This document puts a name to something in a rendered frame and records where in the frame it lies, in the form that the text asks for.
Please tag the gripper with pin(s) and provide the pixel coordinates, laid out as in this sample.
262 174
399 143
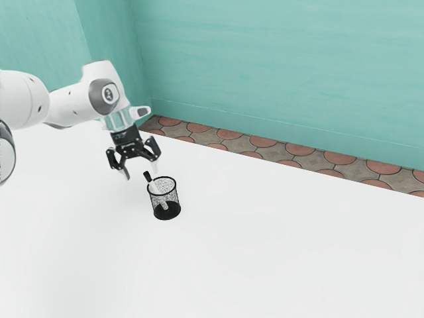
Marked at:
127 144

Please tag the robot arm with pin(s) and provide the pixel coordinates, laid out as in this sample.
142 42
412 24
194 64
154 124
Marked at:
66 102

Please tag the white pen with black cap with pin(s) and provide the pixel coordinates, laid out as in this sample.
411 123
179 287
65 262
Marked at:
153 189

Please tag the black mesh pen holder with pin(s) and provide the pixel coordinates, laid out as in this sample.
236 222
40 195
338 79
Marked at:
164 200

